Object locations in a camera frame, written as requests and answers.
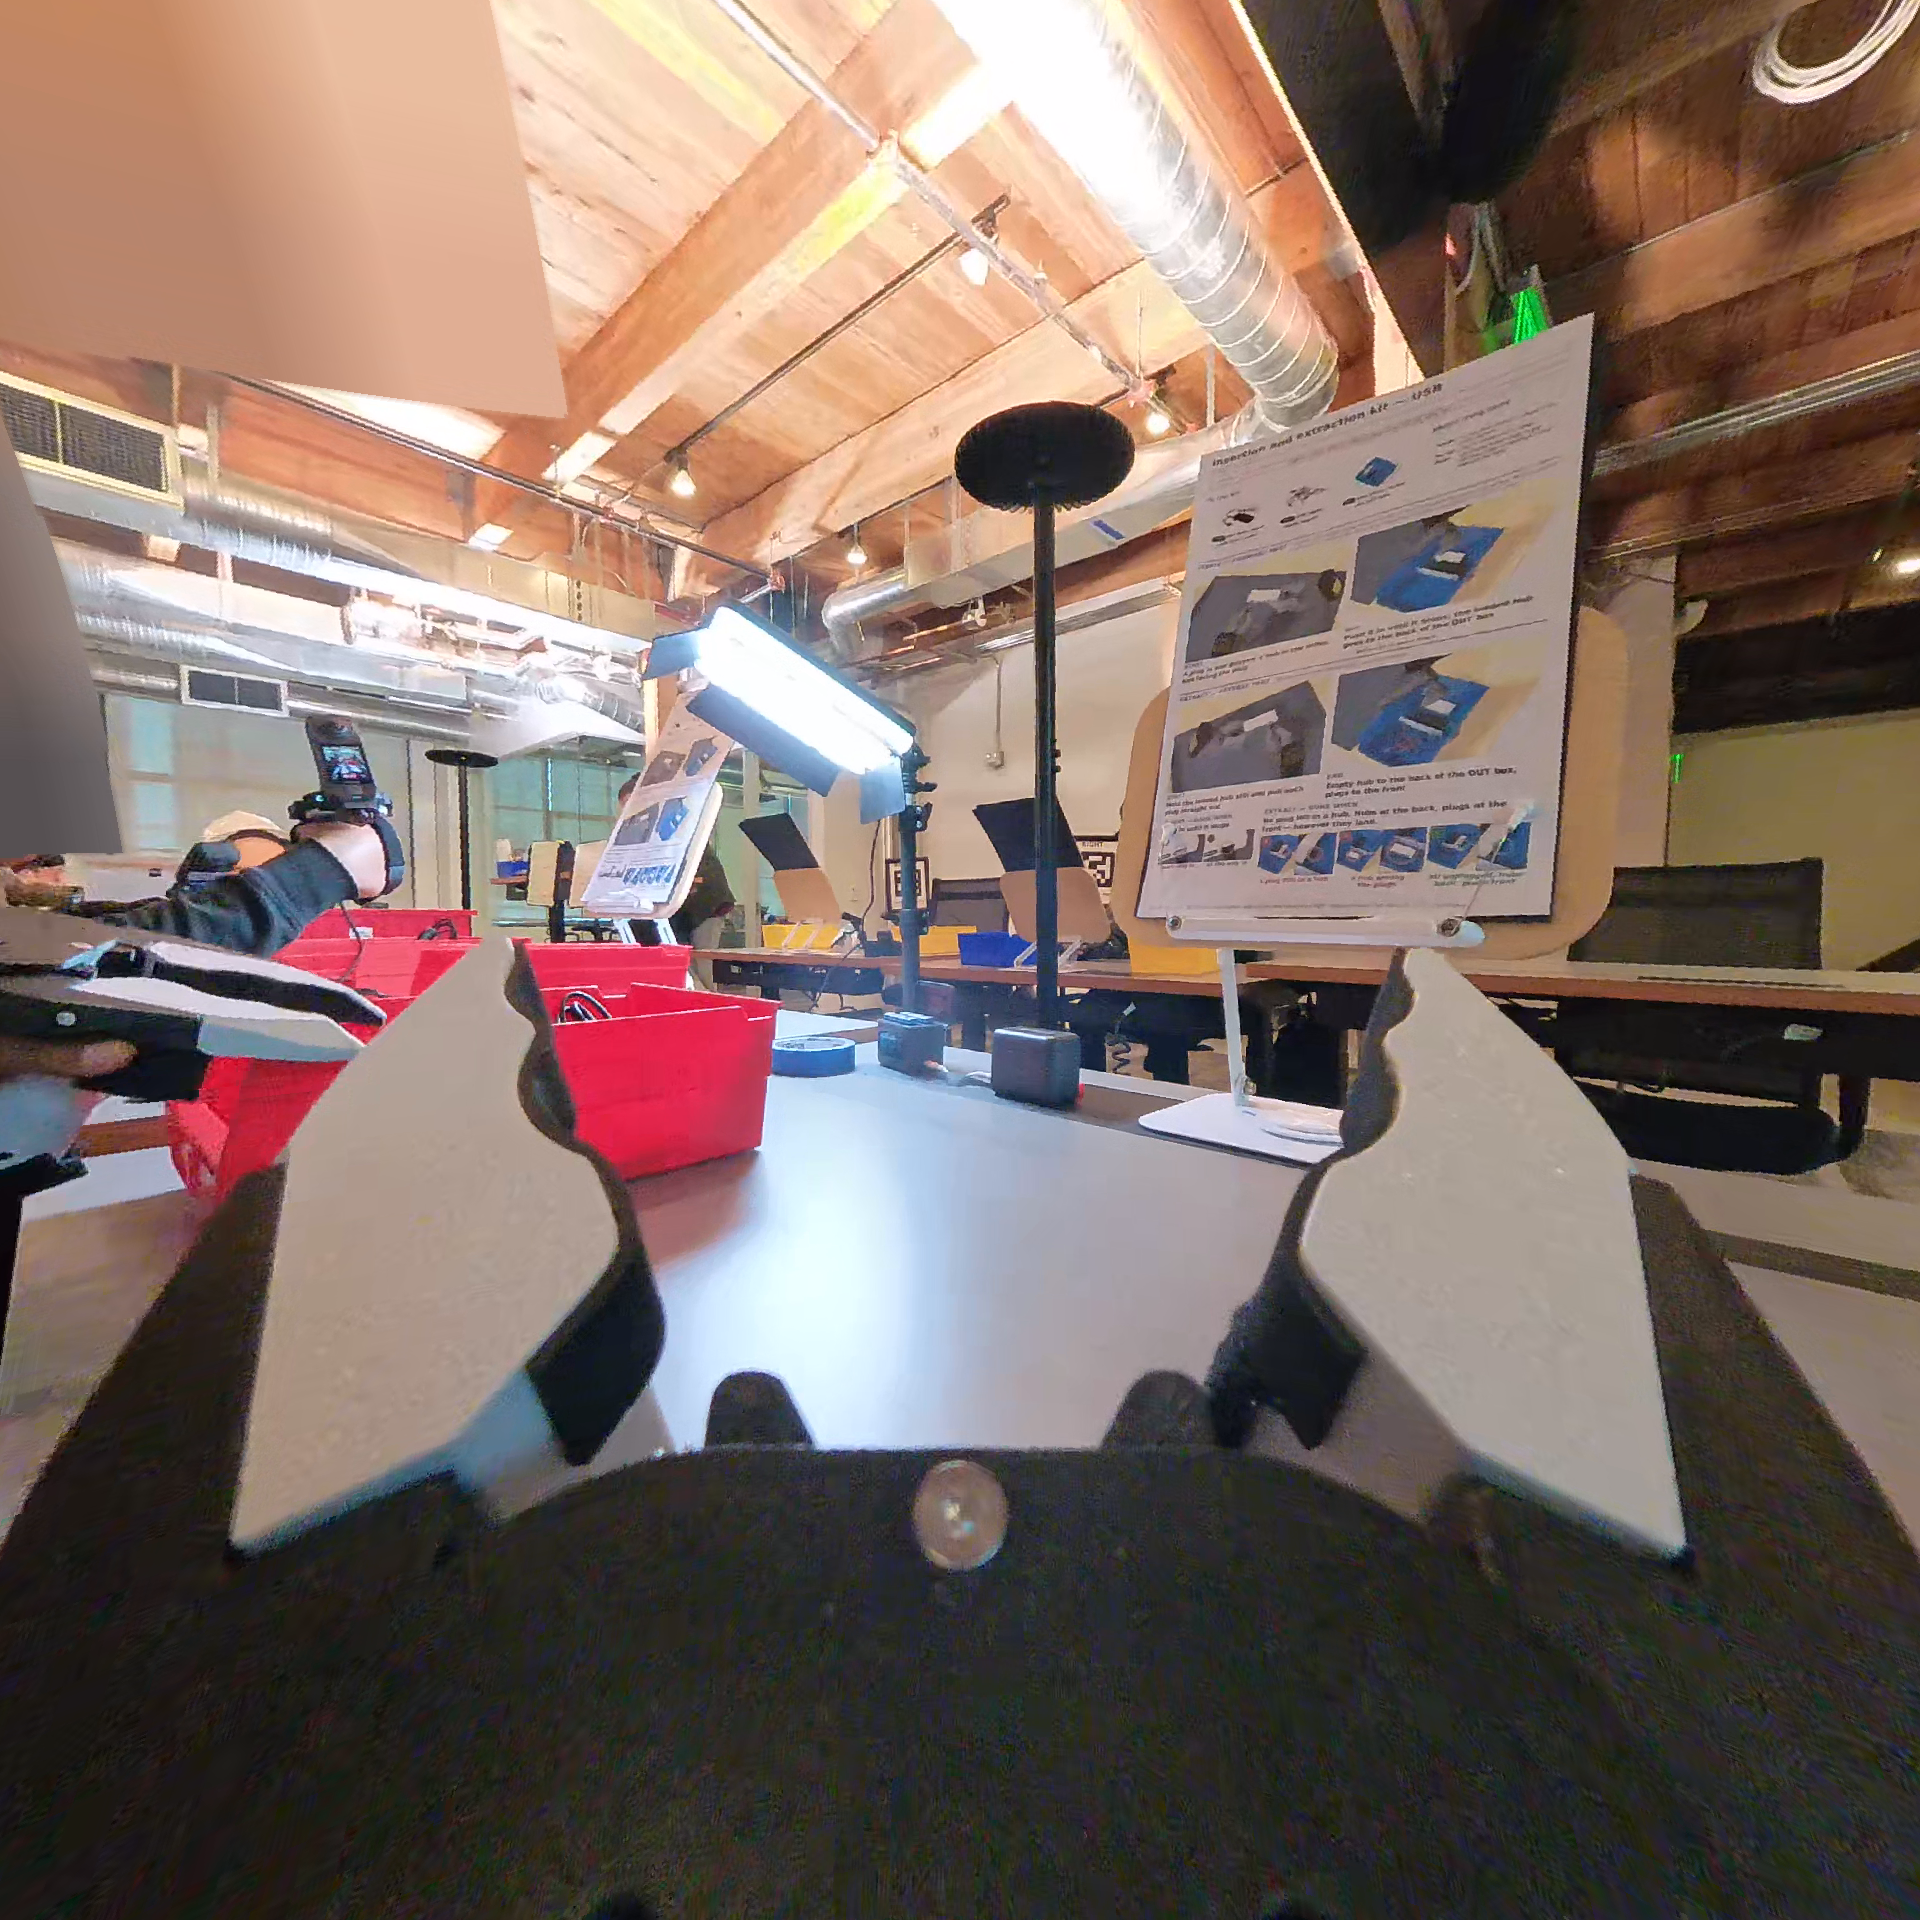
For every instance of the yellow storage bin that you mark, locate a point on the yellow storage bin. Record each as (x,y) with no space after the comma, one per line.
(796,935)

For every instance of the led panel light on stand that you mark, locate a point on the led panel light on stand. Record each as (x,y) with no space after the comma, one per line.
(780,691)

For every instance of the small blue box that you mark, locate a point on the small blue box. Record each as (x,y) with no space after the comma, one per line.
(910,1042)

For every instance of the black box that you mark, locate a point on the black box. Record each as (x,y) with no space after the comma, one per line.
(1036,1067)

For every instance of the blue tape roll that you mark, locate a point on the blue tape roll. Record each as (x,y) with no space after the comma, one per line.
(810,1058)

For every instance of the person's left hand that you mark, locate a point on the person's left hand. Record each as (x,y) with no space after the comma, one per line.
(67,1060)

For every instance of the rounded wooden board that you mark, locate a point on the rounded wooden board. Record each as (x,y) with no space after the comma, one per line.
(1598,750)

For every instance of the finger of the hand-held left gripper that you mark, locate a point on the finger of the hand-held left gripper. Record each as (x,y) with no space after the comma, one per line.
(240,974)
(254,1027)

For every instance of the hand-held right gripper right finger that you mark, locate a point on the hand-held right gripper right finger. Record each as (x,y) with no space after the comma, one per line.
(1499,1276)

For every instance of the blue storage bin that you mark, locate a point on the blue storage bin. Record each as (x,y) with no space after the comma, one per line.
(996,948)

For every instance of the white instruction poster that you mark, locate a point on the white instruction poster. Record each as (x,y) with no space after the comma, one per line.
(651,827)
(1380,599)

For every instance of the silver air duct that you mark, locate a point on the silver air duct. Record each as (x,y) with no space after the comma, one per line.
(1213,270)

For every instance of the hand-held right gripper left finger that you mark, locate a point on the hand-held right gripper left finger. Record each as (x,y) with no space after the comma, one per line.
(434,1276)

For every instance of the wooden office desk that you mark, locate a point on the wooden office desk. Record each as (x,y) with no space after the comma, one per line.
(1651,985)

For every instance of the black round top pole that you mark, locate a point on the black round top pole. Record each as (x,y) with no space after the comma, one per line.
(1045,452)

